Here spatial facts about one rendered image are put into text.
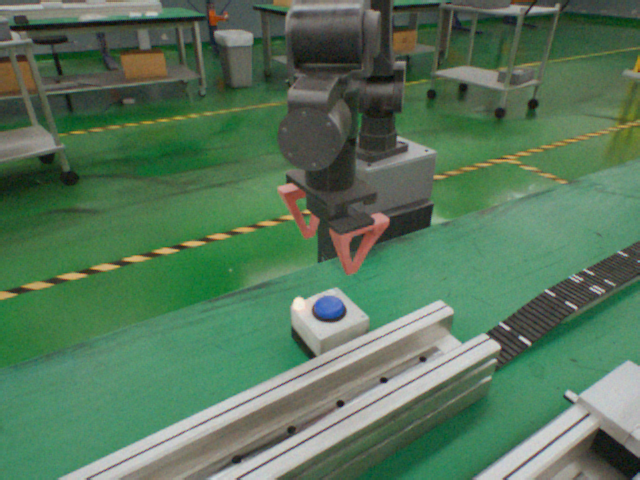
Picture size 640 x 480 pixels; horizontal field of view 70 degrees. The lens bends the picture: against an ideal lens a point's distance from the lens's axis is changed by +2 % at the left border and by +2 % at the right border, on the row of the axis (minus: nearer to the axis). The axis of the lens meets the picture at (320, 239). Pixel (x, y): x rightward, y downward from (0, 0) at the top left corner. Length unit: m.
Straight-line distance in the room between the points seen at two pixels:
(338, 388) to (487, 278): 0.39
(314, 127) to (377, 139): 0.58
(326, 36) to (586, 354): 0.54
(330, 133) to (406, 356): 0.31
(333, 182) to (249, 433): 0.27
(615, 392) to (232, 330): 0.47
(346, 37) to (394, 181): 0.58
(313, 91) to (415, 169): 0.64
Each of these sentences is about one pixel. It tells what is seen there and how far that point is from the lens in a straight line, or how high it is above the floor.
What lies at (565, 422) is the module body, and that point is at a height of 0.86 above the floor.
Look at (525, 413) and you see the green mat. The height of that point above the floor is 0.78.
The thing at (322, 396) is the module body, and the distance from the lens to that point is 0.54.
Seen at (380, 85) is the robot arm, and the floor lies 1.04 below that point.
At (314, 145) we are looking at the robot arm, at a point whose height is 1.11.
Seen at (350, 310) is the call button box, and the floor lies 0.84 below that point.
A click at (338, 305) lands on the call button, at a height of 0.85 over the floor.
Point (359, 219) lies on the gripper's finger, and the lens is 0.48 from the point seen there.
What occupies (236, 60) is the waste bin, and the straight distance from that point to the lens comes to 5.41.
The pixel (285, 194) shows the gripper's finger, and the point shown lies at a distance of 0.55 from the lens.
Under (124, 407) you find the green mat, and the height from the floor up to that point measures 0.78.
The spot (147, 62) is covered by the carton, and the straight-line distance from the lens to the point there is 5.16.
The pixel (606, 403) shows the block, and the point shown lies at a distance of 0.55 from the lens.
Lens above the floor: 1.25
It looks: 32 degrees down
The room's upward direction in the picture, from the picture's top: straight up
